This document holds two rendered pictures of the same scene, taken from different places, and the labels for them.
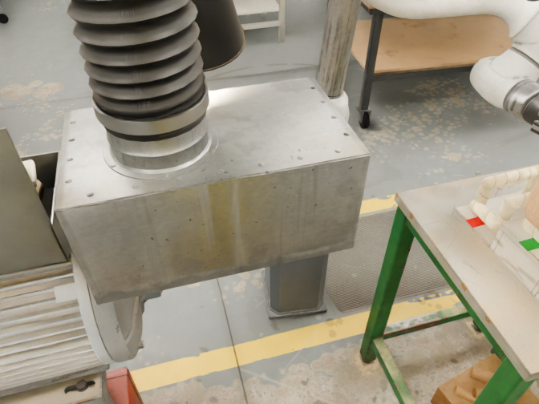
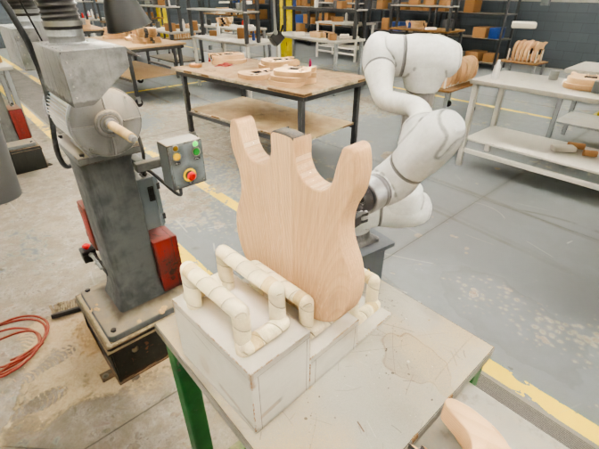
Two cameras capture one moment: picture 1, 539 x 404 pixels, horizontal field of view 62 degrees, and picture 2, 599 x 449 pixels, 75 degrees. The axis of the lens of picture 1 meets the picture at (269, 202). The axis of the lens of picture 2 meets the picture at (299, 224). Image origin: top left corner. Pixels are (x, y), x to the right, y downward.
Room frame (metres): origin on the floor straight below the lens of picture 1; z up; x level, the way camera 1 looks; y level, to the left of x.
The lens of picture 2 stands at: (0.43, -1.34, 1.67)
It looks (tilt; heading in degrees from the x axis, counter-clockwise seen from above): 31 degrees down; 64
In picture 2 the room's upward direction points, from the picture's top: straight up
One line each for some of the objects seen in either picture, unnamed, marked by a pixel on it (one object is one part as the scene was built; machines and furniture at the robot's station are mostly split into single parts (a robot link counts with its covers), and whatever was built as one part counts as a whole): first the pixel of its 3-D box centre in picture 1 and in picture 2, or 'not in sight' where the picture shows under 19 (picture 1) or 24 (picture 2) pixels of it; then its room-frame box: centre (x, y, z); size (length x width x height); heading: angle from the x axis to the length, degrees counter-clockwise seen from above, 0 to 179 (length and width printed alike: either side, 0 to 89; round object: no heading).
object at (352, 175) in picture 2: not in sight; (346, 170); (0.77, -0.84, 1.41); 0.07 x 0.04 x 0.10; 108
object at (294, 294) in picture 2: not in sight; (278, 283); (0.69, -0.73, 1.12); 0.20 x 0.03 x 0.03; 108
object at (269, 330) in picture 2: not in sight; (265, 334); (0.60, -0.85, 1.12); 0.11 x 0.03 x 0.03; 19
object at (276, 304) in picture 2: not in sight; (277, 309); (0.64, -0.83, 1.15); 0.03 x 0.03 x 0.09
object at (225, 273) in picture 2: not in sight; (225, 270); (0.59, -0.67, 1.15); 0.03 x 0.03 x 0.09
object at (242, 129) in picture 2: not in sight; (249, 139); (0.69, -0.59, 1.40); 0.07 x 0.04 x 0.09; 108
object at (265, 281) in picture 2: not in sight; (248, 269); (0.61, -0.75, 1.20); 0.20 x 0.03 x 0.03; 108
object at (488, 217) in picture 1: (485, 215); not in sight; (0.85, -0.57, 0.96); 0.11 x 0.03 x 0.03; 19
